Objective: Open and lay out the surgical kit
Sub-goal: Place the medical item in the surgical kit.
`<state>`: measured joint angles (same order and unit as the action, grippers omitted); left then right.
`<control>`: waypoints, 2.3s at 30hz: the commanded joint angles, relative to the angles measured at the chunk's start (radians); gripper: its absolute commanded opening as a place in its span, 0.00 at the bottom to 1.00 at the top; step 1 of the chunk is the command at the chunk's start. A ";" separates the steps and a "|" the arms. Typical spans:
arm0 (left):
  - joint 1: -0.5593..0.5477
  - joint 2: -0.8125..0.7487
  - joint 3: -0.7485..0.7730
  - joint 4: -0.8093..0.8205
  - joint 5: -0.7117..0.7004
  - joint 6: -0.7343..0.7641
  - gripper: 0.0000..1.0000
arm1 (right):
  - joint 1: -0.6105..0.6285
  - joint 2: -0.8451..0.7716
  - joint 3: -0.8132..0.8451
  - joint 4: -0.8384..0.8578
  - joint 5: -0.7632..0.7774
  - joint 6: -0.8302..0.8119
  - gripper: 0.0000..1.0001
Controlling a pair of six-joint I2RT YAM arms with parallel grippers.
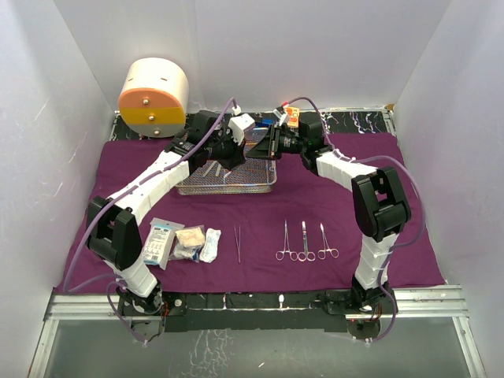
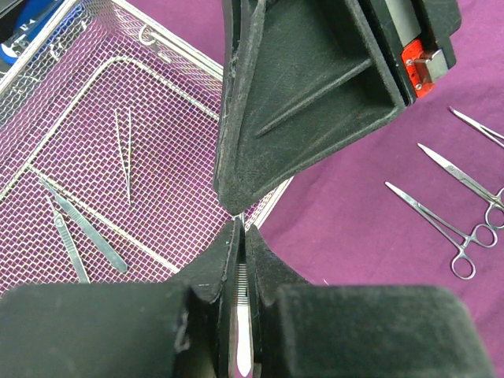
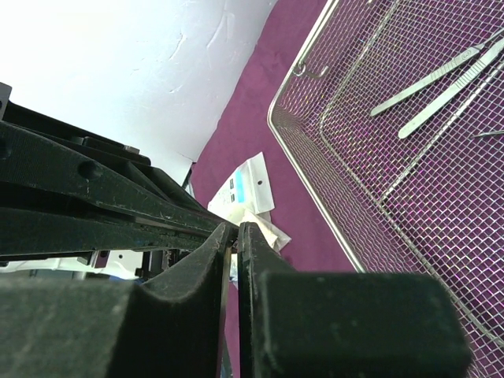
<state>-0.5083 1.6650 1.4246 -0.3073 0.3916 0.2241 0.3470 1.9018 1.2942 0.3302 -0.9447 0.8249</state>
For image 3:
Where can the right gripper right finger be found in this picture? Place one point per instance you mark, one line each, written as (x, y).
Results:
(330, 324)

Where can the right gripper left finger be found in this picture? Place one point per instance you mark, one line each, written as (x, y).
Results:
(170, 326)

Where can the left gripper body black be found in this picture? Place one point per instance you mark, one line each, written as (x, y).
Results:
(111, 154)

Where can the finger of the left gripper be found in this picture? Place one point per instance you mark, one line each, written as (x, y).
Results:
(25, 232)
(40, 163)

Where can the purple cloth wrap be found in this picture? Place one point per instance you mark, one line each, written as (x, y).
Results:
(243, 132)

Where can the white gauze packet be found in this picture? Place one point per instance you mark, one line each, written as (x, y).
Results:
(246, 190)

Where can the wire mesh metal tray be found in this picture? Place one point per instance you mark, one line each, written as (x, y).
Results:
(432, 202)

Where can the wide metal tweezers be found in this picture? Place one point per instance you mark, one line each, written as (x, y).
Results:
(488, 134)

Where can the metal scalpel handle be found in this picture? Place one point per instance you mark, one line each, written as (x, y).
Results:
(435, 75)
(462, 82)

